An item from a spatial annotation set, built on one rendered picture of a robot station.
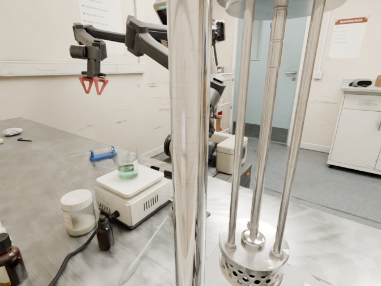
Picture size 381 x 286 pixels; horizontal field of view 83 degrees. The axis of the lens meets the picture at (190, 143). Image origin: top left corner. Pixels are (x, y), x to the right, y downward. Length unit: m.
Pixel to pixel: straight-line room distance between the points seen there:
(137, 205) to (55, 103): 1.65
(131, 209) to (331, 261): 0.40
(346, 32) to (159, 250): 3.14
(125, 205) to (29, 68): 1.58
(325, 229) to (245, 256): 0.38
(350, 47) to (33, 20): 3.12
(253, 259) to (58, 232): 0.45
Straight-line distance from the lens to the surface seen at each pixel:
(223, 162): 1.53
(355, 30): 3.31
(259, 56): 3.44
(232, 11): 0.18
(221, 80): 0.68
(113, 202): 0.52
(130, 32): 0.88
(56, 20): 2.12
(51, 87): 2.05
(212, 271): 0.43
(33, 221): 0.64
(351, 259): 0.55
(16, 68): 1.92
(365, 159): 2.87
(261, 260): 0.23
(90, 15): 2.28
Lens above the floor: 1.09
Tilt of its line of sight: 19 degrees down
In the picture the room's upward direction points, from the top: straight up
